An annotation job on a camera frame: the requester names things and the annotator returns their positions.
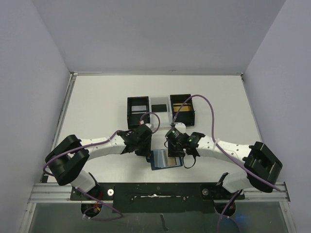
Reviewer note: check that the blue leather card holder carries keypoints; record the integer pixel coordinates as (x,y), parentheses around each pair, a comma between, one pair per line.
(158,160)

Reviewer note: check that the aluminium left side rail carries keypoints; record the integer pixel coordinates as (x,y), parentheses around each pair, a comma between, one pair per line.
(71,83)

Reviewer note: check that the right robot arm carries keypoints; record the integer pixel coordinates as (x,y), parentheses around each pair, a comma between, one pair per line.
(259,167)

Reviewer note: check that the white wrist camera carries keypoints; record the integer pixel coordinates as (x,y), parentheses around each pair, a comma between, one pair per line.
(180,127)
(149,125)

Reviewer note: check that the aluminium rail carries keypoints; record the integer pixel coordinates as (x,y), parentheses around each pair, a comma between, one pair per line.
(71,83)
(53,193)

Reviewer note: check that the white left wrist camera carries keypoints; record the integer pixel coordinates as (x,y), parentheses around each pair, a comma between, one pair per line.
(149,125)

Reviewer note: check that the black card from holder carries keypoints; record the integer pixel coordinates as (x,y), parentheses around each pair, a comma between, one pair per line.
(158,108)

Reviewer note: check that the white middle bin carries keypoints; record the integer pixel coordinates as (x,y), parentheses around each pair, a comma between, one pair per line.
(165,117)

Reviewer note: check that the black bin with gold card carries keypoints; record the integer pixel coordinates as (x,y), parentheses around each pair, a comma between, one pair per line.
(188,118)

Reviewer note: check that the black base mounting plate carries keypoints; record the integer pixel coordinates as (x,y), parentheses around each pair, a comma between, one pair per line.
(163,197)

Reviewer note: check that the aluminium front rail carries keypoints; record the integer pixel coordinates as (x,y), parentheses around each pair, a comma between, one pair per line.
(53,193)

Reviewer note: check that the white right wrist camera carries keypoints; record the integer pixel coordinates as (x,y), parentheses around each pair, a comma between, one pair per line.
(180,127)

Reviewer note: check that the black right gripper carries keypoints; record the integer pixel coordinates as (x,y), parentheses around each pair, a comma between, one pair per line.
(175,150)

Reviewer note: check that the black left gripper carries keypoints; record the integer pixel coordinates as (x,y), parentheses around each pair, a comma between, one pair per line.
(143,150)

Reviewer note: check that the gold credit card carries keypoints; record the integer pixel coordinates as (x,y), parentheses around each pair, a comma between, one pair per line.
(187,107)

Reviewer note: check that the black bin with silver card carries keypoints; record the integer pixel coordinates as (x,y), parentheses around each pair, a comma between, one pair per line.
(133,118)

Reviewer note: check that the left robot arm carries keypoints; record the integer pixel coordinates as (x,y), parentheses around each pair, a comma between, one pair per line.
(67,160)

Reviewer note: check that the silver credit card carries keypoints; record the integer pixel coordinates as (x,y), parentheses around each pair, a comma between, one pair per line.
(139,108)

